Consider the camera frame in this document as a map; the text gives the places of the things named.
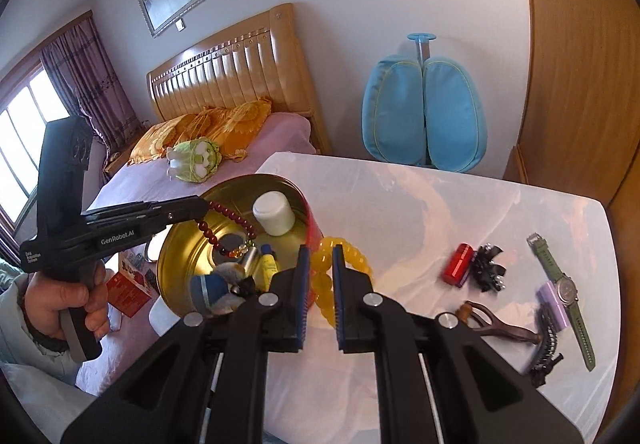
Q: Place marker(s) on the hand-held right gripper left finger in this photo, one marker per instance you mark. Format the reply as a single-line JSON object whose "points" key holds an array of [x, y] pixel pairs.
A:
{"points": [[301, 299]]}

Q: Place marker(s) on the purple tube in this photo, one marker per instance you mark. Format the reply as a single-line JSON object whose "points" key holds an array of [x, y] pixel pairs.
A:
{"points": [[550, 301]]}

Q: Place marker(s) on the person's left forearm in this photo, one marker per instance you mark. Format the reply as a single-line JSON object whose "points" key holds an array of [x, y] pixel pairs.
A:
{"points": [[15, 324]]}

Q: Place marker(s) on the wooden nightstand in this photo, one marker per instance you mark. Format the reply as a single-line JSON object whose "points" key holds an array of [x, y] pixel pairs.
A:
{"points": [[125, 149]]}

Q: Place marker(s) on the red cylinder case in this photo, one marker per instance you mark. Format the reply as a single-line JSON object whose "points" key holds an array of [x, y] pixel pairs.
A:
{"points": [[456, 266]]}

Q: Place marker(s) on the blue chair backrest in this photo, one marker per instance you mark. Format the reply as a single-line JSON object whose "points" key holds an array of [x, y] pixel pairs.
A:
{"points": [[400, 114]]}

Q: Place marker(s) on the black round compact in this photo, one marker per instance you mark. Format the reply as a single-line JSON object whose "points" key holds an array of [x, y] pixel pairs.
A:
{"points": [[231, 240]]}

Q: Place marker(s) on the black bow clip with pearls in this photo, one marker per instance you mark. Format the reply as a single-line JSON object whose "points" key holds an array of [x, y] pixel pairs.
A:
{"points": [[485, 266]]}

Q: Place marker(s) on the wooden bed headboard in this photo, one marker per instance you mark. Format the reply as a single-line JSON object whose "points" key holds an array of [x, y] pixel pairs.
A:
{"points": [[235, 69]]}

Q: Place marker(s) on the white round jar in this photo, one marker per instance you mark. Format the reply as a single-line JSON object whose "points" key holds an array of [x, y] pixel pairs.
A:
{"points": [[272, 216]]}

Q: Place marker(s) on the cabbage plush toy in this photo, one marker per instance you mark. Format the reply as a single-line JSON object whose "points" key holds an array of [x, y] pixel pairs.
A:
{"points": [[197, 159]]}

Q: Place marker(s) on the red paper box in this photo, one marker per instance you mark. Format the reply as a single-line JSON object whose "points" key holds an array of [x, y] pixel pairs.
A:
{"points": [[127, 291]]}

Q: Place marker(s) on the black claw hair clip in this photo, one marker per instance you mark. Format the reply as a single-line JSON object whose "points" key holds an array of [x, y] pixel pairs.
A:
{"points": [[550, 339]]}

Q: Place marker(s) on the pink bed sheet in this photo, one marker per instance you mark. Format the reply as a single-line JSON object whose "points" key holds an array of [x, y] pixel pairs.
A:
{"points": [[135, 184]]}

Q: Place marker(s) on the silver metal tube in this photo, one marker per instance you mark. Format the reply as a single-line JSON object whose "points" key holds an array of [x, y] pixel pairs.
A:
{"points": [[251, 258]]}

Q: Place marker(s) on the window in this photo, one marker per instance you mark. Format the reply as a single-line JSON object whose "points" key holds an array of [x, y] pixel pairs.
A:
{"points": [[30, 124]]}

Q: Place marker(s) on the person's pale jacket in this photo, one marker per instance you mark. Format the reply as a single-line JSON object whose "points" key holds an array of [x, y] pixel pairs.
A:
{"points": [[35, 404]]}

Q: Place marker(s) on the person's left hand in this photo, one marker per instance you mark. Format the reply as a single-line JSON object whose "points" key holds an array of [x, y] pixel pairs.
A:
{"points": [[50, 299]]}

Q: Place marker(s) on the red round tin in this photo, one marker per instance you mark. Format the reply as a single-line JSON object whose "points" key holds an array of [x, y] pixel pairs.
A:
{"points": [[190, 244]]}

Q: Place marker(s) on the orange pillow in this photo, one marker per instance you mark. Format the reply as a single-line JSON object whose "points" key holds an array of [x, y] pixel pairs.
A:
{"points": [[235, 122], [160, 137]]}

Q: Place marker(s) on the brown wooden slingshot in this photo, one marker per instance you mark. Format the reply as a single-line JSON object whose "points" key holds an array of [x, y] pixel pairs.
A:
{"points": [[505, 329]]}

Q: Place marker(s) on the white wall switch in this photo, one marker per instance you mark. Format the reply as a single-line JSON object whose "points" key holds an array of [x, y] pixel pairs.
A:
{"points": [[180, 25]]}

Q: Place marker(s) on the green wrist watch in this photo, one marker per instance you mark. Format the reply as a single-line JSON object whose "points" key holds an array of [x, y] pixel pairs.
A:
{"points": [[567, 291]]}

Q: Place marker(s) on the yellow tube with blue cap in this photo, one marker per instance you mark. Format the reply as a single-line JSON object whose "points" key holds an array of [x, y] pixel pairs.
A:
{"points": [[267, 269]]}

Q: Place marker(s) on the purple curtain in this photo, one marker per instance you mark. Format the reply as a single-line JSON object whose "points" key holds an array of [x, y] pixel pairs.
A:
{"points": [[85, 74]]}

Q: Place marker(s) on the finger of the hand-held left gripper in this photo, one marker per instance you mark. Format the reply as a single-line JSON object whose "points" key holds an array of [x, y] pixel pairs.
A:
{"points": [[150, 206], [165, 220]]}

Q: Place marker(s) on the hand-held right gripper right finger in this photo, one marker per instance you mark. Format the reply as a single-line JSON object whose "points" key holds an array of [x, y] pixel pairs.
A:
{"points": [[337, 294]]}

